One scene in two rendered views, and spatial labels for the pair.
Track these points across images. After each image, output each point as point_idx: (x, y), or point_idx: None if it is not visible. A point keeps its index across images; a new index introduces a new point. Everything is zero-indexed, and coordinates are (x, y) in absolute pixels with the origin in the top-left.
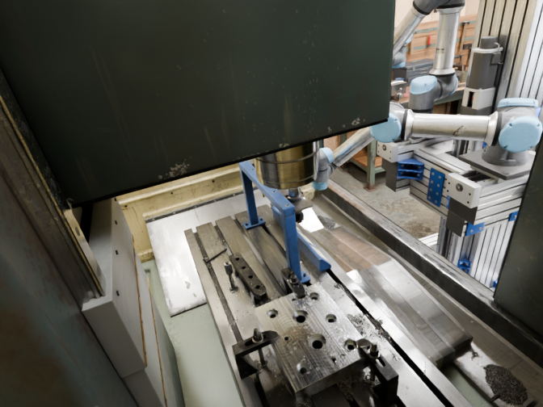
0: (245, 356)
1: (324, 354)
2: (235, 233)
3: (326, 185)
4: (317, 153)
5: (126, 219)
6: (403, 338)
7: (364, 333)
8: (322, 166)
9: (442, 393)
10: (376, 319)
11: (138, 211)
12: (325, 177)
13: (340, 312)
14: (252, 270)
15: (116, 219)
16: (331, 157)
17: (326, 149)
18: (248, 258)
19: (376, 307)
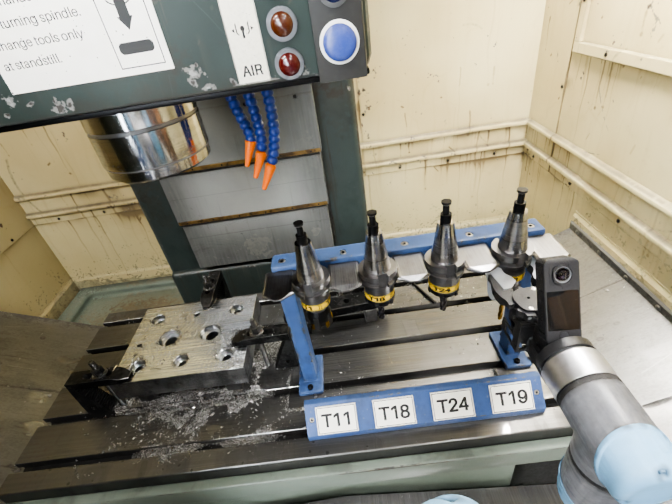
0: (221, 292)
1: (151, 339)
2: (480, 318)
3: (569, 502)
4: (91, 142)
5: (562, 200)
6: (121, 473)
7: (169, 426)
8: (575, 449)
9: (46, 469)
10: (170, 454)
11: (575, 204)
12: (572, 483)
13: (177, 373)
14: (335, 309)
15: (259, 106)
16: (609, 479)
17: (635, 448)
18: (397, 327)
19: (186, 469)
